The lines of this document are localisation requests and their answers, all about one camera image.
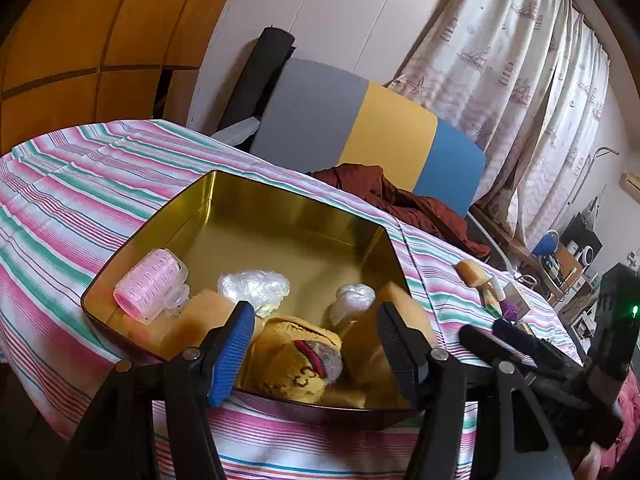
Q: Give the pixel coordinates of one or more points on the white air conditioner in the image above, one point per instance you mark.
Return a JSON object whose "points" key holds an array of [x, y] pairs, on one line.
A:
{"points": [[631, 184]]}

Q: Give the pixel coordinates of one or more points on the striped tablecloth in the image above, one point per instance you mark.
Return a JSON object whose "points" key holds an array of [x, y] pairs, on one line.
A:
{"points": [[75, 200]]}

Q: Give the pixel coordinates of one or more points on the blue plastic object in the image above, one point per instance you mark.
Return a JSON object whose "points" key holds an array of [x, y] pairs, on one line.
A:
{"points": [[545, 244]]}

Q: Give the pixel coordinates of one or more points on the grey curved pole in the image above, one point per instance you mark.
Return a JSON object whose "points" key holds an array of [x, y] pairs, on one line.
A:
{"points": [[602, 152]]}

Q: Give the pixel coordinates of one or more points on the maroon cloth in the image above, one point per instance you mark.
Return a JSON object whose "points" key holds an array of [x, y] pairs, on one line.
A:
{"points": [[400, 200]]}

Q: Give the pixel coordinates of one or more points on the gold tin box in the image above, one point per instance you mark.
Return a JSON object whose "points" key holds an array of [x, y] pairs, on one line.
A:
{"points": [[280, 230]]}

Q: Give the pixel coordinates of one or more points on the pink hair roller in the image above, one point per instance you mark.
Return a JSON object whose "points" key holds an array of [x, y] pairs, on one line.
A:
{"points": [[145, 285]]}

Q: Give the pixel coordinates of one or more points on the clear plastic wrap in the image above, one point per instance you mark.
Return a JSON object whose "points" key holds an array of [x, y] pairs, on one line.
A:
{"points": [[255, 287], [352, 302]]}

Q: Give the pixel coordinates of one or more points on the beige cardboard box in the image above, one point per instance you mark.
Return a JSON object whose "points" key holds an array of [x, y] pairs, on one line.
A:
{"points": [[521, 295]]}

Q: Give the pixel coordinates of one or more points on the small purple object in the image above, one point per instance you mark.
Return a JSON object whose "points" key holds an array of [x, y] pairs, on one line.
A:
{"points": [[511, 310]]}

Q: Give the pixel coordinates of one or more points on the yellow sponge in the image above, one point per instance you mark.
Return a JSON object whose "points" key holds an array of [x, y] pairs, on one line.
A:
{"points": [[470, 272], [205, 315], [362, 360]]}

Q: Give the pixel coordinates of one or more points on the pink cloth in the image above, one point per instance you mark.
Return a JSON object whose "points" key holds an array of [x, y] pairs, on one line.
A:
{"points": [[631, 430]]}

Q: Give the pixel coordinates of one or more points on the wooden low shelf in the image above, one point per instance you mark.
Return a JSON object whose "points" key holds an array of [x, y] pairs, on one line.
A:
{"points": [[515, 250]]}

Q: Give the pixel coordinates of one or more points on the black speaker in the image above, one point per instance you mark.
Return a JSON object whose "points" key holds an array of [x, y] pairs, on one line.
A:
{"points": [[582, 240]]}

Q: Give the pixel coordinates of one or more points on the printed beige curtain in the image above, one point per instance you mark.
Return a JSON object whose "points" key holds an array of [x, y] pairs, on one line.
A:
{"points": [[500, 60]]}

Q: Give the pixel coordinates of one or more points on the white foam piece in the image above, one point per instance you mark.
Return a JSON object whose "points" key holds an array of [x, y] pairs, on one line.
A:
{"points": [[237, 132]]}

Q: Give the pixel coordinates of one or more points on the grey yellow blue chair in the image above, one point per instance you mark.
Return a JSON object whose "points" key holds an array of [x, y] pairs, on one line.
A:
{"points": [[390, 135]]}

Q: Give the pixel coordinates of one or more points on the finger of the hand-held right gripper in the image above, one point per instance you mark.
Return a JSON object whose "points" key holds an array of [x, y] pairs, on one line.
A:
{"points": [[480, 342], [515, 335]]}

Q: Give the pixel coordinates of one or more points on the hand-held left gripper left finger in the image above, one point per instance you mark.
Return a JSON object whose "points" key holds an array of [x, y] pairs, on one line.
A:
{"points": [[230, 355]]}

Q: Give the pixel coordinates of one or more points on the black rolled mat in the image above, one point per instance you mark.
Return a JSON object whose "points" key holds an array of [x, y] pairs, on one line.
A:
{"points": [[265, 70]]}

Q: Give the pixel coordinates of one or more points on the yellow knitted sock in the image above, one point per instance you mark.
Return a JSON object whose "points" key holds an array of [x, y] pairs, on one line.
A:
{"points": [[285, 360]]}

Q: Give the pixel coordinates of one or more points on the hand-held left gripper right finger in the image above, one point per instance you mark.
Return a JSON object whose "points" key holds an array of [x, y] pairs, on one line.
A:
{"points": [[400, 355]]}

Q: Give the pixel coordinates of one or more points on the wooden cabinet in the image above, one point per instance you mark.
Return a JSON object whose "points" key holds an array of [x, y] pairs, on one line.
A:
{"points": [[75, 35]]}

